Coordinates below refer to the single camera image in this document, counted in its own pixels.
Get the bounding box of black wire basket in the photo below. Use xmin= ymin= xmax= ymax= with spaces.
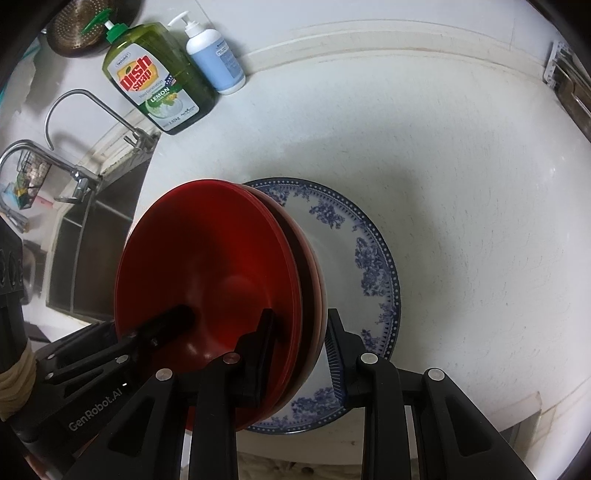
xmin=11 ymin=154 xmax=54 ymax=208

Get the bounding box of stainless steel sink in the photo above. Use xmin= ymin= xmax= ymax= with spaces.
xmin=28 ymin=171 xmax=148 ymax=324

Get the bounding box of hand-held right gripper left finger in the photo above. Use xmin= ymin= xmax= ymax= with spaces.
xmin=60 ymin=308 xmax=278 ymax=480

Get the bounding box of metal pot rack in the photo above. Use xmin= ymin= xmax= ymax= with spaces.
xmin=545 ymin=41 xmax=591 ymax=139

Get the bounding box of brass strainer ladle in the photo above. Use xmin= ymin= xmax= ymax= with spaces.
xmin=46 ymin=0 xmax=141 ymax=58

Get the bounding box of pink bowl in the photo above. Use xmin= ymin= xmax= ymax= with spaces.
xmin=245 ymin=184 xmax=328 ymax=418

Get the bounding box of large steel kitchen faucet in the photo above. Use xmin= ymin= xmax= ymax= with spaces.
xmin=0 ymin=140 xmax=102 ymax=204

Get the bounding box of green dish soap bottle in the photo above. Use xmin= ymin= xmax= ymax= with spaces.
xmin=82 ymin=8 xmax=218 ymax=136

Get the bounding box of red bowl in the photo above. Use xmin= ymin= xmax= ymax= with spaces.
xmin=114 ymin=181 xmax=305 ymax=432

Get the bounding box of thin gooseneck faucet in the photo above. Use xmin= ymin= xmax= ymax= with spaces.
xmin=45 ymin=90 xmax=158 ymax=153

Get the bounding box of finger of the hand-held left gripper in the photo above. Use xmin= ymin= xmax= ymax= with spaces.
xmin=28 ymin=322 xmax=116 ymax=365
xmin=44 ymin=305 xmax=195 ymax=386

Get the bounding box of blue floral patterned plate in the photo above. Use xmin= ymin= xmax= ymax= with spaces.
xmin=240 ymin=176 xmax=402 ymax=435

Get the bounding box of white blue pump bottle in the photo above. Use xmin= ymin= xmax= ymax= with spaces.
xmin=167 ymin=11 xmax=246 ymax=96

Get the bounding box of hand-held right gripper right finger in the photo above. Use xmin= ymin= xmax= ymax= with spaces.
xmin=323 ymin=308 xmax=518 ymax=480

